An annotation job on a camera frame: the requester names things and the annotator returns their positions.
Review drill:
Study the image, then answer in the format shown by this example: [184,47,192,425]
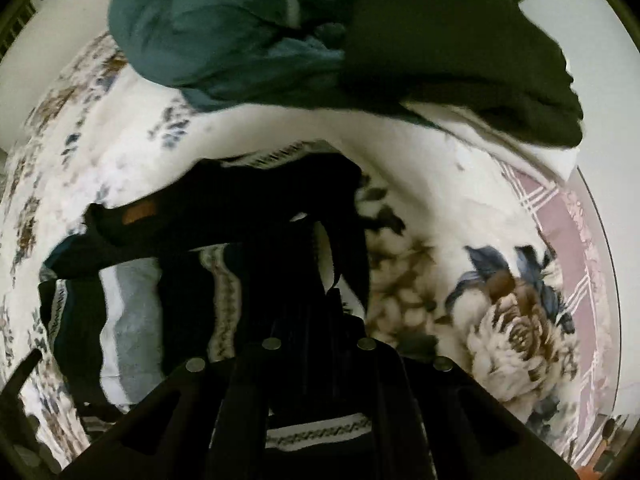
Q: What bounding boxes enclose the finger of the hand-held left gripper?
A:
[0,349,46,413]

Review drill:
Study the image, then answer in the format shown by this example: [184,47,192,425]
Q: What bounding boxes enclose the white cloth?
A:
[400,100,578,183]

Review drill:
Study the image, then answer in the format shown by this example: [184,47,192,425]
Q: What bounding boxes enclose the black cloth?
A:
[342,0,586,148]

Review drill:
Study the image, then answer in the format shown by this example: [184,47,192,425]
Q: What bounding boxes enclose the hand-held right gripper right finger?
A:
[320,260,581,480]

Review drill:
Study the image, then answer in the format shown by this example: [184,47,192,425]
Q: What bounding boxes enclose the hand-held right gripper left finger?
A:
[57,220,326,480]

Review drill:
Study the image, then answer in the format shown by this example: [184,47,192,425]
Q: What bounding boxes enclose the black striped garment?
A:
[37,140,373,451]

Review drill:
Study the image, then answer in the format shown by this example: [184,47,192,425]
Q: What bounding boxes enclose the bed with floral sheet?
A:
[0,30,621,471]

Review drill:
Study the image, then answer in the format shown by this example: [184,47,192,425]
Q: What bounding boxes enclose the dark green plush blanket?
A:
[107,0,543,116]

